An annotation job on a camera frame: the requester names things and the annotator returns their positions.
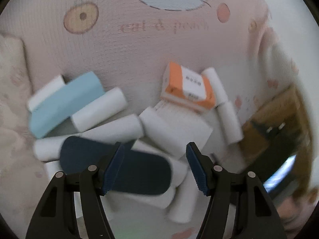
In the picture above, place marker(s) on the pink cartoon bed sheet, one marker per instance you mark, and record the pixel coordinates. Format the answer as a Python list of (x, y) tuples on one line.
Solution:
[(258, 47)]

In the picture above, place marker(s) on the white paper roll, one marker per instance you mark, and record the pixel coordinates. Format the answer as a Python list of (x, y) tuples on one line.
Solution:
[(46, 91), (121, 130), (216, 84), (230, 123), (183, 205), (104, 107)]

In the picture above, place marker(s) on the beige floral pillow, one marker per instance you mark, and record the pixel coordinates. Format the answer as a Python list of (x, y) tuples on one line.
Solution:
[(17, 161)]

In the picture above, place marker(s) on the white flat box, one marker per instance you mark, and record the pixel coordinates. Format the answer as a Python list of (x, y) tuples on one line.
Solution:
[(171, 127)]

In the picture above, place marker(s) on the brown cardboard box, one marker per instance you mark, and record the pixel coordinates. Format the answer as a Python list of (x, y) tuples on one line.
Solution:
[(278, 130)]

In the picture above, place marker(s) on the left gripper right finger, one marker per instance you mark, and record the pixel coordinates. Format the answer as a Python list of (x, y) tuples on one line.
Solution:
[(255, 216)]

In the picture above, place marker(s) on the orange white box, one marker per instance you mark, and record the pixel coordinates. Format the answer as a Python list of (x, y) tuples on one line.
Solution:
[(187, 88)]

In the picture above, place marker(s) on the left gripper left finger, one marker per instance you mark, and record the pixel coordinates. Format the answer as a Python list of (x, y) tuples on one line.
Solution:
[(55, 215)]

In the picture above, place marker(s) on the light blue paper box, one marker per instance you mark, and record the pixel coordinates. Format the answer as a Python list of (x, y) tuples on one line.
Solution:
[(64, 103)]

